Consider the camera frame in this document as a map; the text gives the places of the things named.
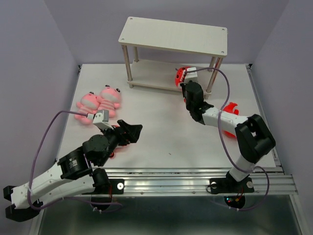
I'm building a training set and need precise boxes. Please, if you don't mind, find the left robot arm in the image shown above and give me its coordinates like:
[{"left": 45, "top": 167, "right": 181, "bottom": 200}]
[{"left": 3, "top": 120, "right": 143, "bottom": 222}]

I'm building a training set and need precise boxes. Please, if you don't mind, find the aluminium table edge rail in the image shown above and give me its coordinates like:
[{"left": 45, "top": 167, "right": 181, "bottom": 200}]
[{"left": 39, "top": 167, "right": 299, "bottom": 196}]

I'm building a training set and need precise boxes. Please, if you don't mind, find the pink striped plush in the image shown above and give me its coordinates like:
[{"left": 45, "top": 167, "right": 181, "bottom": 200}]
[
  {"left": 74, "top": 92, "right": 100, "bottom": 125},
  {"left": 97, "top": 85, "right": 121, "bottom": 118}
]

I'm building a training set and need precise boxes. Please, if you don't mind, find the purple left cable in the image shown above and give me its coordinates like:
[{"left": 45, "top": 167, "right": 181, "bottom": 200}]
[{"left": 26, "top": 110, "right": 123, "bottom": 213}]

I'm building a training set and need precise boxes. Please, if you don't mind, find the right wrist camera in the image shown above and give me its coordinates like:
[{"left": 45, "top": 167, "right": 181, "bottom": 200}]
[{"left": 183, "top": 67, "right": 198, "bottom": 85}]

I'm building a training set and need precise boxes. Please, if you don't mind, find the red shark plush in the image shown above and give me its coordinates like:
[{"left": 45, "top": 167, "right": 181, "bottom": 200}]
[
  {"left": 106, "top": 125, "right": 130, "bottom": 159},
  {"left": 223, "top": 102, "right": 240, "bottom": 139},
  {"left": 175, "top": 66, "right": 190, "bottom": 90}
]

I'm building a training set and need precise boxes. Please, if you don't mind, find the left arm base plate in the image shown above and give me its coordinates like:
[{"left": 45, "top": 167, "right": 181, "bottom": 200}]
[{"left": 83, "top": 179, "right": 125, "bottom": 195}]

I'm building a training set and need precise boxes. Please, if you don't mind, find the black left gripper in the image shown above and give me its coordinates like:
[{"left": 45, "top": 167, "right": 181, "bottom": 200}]
[{"left": 99, "top": 119, "right": 144, "bottom": 166}]

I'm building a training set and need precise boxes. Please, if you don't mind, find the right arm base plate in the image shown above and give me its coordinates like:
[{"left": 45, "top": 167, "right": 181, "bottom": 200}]
[{"left": 206, "top": 177, "right": 254, "bottom": 195}]

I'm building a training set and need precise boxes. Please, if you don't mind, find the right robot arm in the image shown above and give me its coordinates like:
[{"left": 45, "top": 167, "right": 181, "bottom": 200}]
[{"left": 181, "top": 81, "right": 276, "bottom": 191}]

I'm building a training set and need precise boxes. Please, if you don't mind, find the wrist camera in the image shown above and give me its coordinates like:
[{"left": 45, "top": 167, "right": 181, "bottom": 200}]
[
  {"left": 183, "top": 67, "right": 198, "bottom": 85},
  {"left": 93, "top": 110, "right": 111, "bottom": 130}
]

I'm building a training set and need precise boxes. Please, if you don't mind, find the white two-tier shelf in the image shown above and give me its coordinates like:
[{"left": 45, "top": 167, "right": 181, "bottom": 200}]
[{"left": 118, "top": 17, "right": 228, "bottom": 98}]

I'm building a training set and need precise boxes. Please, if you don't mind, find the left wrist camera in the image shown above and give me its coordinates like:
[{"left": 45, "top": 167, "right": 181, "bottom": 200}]
[{"left": 93, "top": 110, "right": 111, "bottom": 130}]

